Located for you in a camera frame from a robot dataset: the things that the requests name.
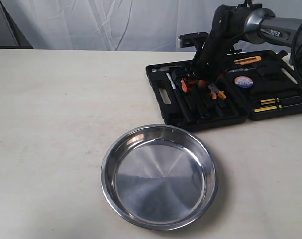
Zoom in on lower yellow black screwdriver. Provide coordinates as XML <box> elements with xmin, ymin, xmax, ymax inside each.
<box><xmin>253</xmin><ymin>103</ymin><xmax>302</xmax><ymax>113</ymax></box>

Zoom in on orange black pliers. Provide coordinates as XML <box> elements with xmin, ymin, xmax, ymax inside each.
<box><xmin>208</xmin><ymin>84</ymin><xmax>227</xmax><ymax>117</ymax></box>

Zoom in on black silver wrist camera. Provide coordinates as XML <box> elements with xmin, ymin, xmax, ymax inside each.
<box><xmin>178</xmin><ymin>32</ymin><xmax>209</xmax><ymax>49</ymax></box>

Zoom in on round stainless steel tray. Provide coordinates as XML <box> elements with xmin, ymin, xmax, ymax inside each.
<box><xmin>101</xmin><ymin>124</ymin><xmax>219</xmax><ymax>231</ymax></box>

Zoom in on upper yellow black screwdriver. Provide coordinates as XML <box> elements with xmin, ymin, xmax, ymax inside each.
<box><xmin>259</xmin><ymin>96</ymin><xmax>302</xmax><ymax>105</ymax></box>

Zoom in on black handled claw hammer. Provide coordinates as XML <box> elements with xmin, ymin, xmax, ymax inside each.
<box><xmin>151</xmin><ymin>65</ymin><xmax>194</xmax><ymax>123</ymax></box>

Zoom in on black handled adjustable wrench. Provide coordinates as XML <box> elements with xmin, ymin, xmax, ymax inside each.
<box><xmin>185</xmin><ymin>81</ymin><xmax>209</xmax><ymax>120</ymax></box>

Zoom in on round electrical tape roll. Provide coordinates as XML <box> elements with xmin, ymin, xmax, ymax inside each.
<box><xmin>234</xmin><ymin>76</ymin><xmax>254</xmax><ymax>88</ymax></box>

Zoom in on dark cabinet at left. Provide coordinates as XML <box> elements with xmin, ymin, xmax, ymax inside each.
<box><xmin>0</xmin><ymin>1</ymin><xmax>33</xmax><ymax>49</ymax></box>

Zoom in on black plastic tool case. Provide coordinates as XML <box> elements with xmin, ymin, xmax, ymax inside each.
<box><xmin>146</xmin><ymin>50</ymin><xmax>302</xmax><ymax>131</ymax></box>

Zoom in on yellow black screwdriver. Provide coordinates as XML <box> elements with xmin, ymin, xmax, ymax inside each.
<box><xmin>259</xmin><ymin>96</ymin><xmax>302</xmax><ymax>105</ymax></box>
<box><xmin>253</xmin><ymin>103</ymin><xmax>302</xmax><ymax>113</ymax></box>

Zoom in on white backdrop curtain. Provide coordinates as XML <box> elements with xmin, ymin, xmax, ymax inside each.
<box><xmin>0</xmin><ymin>0</ymin><xmax>302</xmax><ymax>54</ymax></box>

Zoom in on yellow utility knife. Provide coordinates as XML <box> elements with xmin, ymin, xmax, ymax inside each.
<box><xmin>234</xmin><ymin>56</ymin><xmax>262</xmax><ymax>65</ymax></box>

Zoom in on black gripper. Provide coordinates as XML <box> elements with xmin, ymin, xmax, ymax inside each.
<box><xmin>181</xmin><ymin>34</ymin><xmax>237</xmax><ymax>91</ymax></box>

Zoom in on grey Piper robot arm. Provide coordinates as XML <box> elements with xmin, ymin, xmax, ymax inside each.
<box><xmin>178</xmin><ymin>0</ymin><xmax>302</xmax><ymax>89</ymax></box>

